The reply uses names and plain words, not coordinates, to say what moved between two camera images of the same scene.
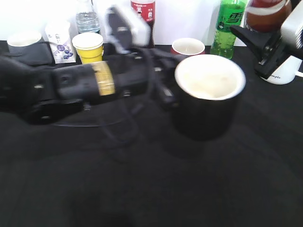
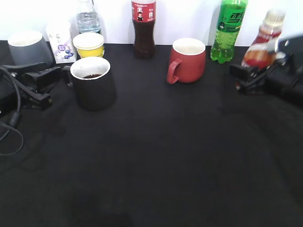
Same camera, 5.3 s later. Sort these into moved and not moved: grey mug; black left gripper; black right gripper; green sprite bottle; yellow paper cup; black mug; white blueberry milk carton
Moved: black mug; black right gripper; black left gripper
Not moved: grey mug; white blueberry milk carton; green sprite bottle; yellow paper cup
